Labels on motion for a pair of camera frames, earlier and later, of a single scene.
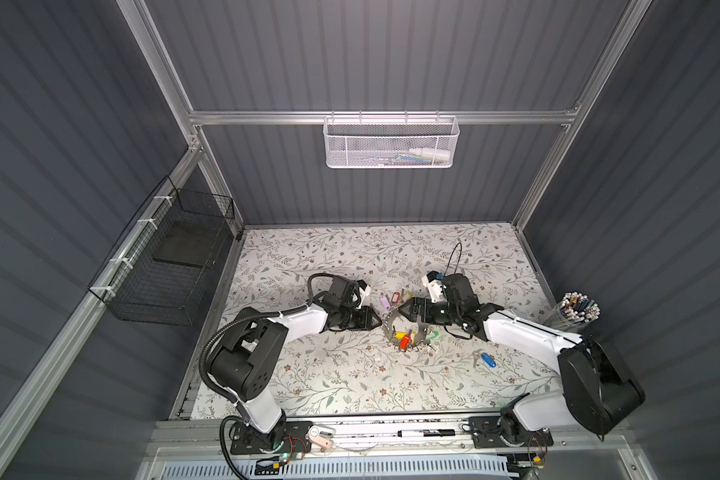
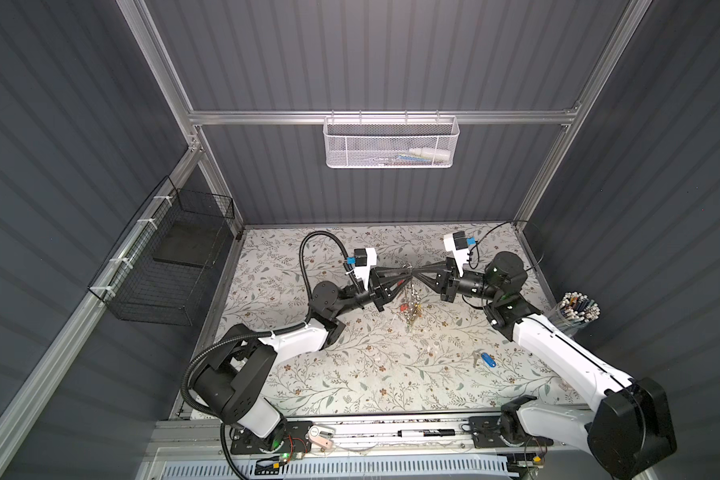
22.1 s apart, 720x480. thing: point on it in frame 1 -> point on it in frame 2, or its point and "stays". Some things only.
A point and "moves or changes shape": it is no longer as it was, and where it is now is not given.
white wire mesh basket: (391, 142) stays
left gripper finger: (364, 323) -> (390, 291)
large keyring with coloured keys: (408, 340) moves or changes shape
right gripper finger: (416, 308) -> (442, 270)
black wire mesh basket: (159, 265) stays
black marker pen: (426, 433) stays
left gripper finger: (368, 315) -> (391, 273)
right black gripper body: (452, 312) -> (472, 286)
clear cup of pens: (573, 311) stays
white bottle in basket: (439, 155) stays
